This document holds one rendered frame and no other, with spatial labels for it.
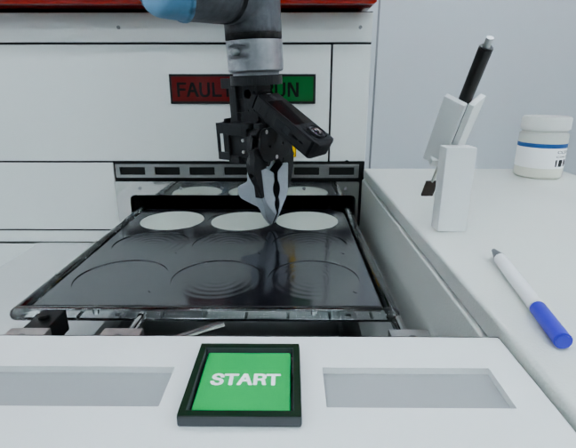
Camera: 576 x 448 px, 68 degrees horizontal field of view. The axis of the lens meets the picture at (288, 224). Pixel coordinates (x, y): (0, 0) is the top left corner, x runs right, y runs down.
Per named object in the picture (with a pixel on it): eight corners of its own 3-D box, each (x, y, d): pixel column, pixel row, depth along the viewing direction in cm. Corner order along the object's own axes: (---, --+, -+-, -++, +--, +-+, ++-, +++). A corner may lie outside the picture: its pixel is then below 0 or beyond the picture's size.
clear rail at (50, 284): (140, 212, 76) (139, 205, 75) (147, 212, 76) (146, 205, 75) (7, 323, 41) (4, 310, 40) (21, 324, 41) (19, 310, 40)
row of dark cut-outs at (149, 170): (117, 177, 77) (116, 164, 77) (357, 177, 77) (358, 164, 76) (116, 177, 77) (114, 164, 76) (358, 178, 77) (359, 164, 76)
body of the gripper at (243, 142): (252, 155, 68) (246, 75, 63) (296, 159, 63) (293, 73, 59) (218, 164, 62) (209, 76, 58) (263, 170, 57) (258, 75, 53)
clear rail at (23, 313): (16, 316, 42) (13, 303, 41) (397, 317, 42) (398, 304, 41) (7, 323, 41) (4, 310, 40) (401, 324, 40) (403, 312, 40)
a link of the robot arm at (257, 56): (293, 39, 57) (253, 37, 51) (294, 75, 59) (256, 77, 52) (251, 43, 61) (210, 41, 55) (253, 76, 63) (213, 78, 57)
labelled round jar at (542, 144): (504, 171, 73) (513, 114, 70) (545, 171, 73) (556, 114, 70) (525, 180, 66) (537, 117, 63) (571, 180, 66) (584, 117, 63)
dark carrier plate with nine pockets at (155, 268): (146, 212, 75) (146, 208, 74) (341, 212, 74) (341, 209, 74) (33, 310, 42) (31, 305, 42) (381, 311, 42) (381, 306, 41)
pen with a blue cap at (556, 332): (488, 244, 37) (556, 333, 23) (500, 245, 36) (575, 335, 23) (486, 255, 37) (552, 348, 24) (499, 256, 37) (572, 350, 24)
